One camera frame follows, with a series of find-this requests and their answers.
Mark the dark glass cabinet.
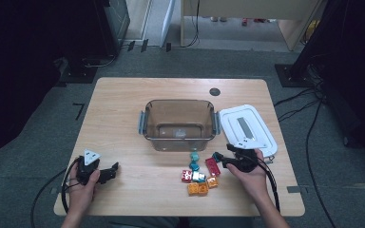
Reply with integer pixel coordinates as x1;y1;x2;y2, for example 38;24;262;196
103;0;131;56

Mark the white storage box lid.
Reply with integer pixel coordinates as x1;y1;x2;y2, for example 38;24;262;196
219;104;279;159

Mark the long black floor cable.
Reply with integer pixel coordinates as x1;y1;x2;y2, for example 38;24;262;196
305;100;337;228

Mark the black hanging cable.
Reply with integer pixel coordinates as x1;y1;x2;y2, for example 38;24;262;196
183;0;202;48

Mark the dark curtain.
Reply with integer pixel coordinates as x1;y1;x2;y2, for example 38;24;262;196
0;0;108;167
322;0;365;161

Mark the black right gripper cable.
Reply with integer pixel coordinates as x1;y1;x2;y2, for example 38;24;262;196
258;158;281;214

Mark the brown transparent storage box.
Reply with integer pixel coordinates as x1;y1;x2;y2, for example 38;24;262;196
138;99;221;152

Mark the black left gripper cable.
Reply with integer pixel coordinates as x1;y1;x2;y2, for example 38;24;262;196
29;158;81;228

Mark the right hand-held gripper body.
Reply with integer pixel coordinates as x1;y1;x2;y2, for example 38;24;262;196
226;141;267;174

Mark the black metal stand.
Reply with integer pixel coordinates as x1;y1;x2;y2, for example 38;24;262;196
274;0;346;88

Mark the yellow object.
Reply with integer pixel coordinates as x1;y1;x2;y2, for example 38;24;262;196
303;19;321;44

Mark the orange white-printed toy brick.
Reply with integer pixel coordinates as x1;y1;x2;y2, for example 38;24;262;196
206;176;220;189

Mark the black stand base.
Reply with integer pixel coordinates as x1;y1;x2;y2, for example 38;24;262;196
56;56;99;86

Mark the red white-patterned toy brick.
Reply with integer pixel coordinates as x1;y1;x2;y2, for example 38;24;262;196
181;169;193;183

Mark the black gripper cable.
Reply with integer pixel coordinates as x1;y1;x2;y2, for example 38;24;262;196
258;158;281;214
29;158;81;228

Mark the pale floor cable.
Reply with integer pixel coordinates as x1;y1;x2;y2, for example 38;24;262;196
82;55;117;68

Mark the person's left hand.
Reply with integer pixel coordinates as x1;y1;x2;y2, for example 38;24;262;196
67;161;102;213

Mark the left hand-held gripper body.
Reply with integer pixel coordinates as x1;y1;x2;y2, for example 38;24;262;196
75;148;103;186

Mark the light wooden desk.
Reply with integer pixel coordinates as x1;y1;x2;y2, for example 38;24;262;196
180;0;326;51

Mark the white panel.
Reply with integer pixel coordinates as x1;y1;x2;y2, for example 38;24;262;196
160;0;177;48

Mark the person's right hand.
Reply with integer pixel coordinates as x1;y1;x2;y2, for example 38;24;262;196
226;148;269;200

